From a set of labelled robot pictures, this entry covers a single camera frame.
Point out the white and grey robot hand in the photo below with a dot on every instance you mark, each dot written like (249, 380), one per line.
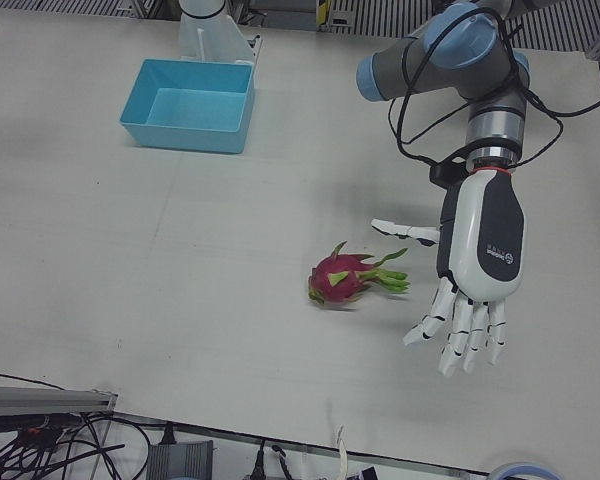
(495, 235)

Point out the pink dragon fruit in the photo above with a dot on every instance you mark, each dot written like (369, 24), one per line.
(337, 275)

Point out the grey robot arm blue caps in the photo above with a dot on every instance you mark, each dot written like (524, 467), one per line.
(430, 65)

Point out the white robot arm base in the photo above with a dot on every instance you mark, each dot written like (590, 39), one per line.
(210, 30)

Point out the blue and white round object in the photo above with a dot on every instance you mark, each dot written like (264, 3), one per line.
(525, 471)

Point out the white tag strip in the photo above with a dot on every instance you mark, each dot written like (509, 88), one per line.
(342, 450)

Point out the small black box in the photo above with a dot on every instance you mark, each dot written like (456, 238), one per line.
(369, 474)

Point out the light blue plastic bin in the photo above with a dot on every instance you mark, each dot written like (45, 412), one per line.
(190, 135)

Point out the black power plug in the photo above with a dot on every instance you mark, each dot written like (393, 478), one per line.
(168, 435)

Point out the grey ribbed power box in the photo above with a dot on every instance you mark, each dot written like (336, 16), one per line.
(180, 460)

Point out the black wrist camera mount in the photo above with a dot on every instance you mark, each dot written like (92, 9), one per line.
(447, 174)

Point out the aluminium extrusion rail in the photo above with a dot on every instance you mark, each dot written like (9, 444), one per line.
(40, 400)

